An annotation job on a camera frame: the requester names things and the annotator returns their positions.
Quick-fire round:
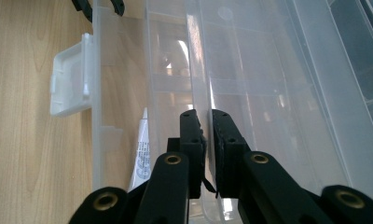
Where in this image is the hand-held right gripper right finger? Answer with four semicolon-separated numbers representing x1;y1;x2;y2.
211;108;252;200

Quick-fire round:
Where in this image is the white ointment tube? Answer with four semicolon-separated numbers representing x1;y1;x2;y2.
126;106;153;192

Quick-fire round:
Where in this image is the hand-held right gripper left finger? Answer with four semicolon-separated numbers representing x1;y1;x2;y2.
167;108;208;200

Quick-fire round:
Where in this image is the clear plastic storage box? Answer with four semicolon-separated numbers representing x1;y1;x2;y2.
48;0;373;224

